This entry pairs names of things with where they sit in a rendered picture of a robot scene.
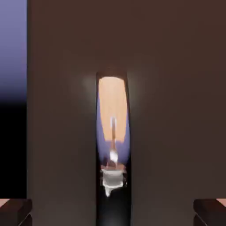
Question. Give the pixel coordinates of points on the dark brown cabinet door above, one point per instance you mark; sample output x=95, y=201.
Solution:
x=169, y=113

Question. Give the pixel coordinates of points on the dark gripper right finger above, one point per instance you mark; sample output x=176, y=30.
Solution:
x=210, y=211

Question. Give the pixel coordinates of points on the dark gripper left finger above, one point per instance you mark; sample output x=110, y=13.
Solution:
x=15, y=211

